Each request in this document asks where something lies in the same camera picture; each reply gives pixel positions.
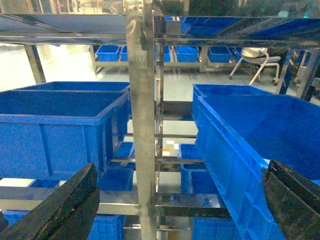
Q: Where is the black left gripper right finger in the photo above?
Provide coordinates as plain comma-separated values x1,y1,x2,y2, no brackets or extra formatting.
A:
261,159,320,240

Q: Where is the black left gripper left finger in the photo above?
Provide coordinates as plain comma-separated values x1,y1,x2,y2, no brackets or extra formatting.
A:
0,163,100,240

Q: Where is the blue bin left shelf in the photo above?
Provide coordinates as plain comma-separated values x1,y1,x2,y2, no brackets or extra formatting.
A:
0,90,130,180

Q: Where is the blue bin shelf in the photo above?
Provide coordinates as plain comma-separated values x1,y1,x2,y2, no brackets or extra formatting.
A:
0,90,130,180
192,94,320,240

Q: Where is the blue bin right shelf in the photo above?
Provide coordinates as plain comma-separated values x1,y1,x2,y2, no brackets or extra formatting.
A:
192,94,320,240

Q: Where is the stainless steel shelf rack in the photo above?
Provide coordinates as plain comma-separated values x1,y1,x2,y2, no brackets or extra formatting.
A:
0,0,320,240

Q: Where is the blue bin behind right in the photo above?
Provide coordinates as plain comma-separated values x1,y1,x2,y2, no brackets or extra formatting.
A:
191,84,274,125

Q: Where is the blue bin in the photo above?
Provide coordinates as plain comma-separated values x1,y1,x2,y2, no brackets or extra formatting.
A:
15,81,130,92
191,84,274,125

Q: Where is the blue bin behind left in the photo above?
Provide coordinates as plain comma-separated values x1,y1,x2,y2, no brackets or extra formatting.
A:
15,81,130,92

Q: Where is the white stool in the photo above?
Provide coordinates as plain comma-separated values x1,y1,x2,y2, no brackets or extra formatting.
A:
229,47,281,86

